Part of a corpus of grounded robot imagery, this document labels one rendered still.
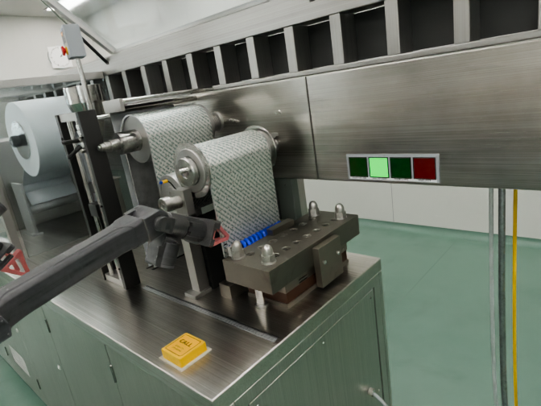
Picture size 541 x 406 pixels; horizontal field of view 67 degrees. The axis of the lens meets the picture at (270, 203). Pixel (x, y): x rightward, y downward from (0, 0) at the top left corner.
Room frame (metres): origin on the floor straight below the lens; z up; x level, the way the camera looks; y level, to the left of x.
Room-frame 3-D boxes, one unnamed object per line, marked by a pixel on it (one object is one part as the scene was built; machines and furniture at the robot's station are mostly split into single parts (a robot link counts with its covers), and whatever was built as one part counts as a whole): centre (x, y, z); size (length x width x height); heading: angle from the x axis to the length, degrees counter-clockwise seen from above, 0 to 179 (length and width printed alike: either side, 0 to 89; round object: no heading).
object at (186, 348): (0.78, 0.24, 0.91); 0.07 x 0.07 x 0.02; 46
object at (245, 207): (1.10, 0.06, 1.10); 0.23 x 0.01 x 0.18; 136
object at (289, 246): (1.05, -0.05, 1.00); 0.40 x 0.16 x 0.06; 136
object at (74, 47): (1.46, 0.57, 1.66); 0.07 x 0.07 x 0.10; 31
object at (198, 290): (1.05, 0.24, 1.05); 0.06 x 0.05 x 0.31; 136
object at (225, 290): (1.10, 0.06, 0.92); 0.28 x 0.04 x 0.04; 136
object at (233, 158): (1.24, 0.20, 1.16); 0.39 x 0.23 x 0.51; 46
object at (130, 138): (1.21, 0.38, 1.33); 0.06 x 0.06 x 0.06; 46
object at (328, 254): (0.99, -0.13, 0.96); 0.10 x 0.03 x 0.11; 136
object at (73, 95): (1.63, 0.63, 1.50); 0.14 x 0.14 x 0.06
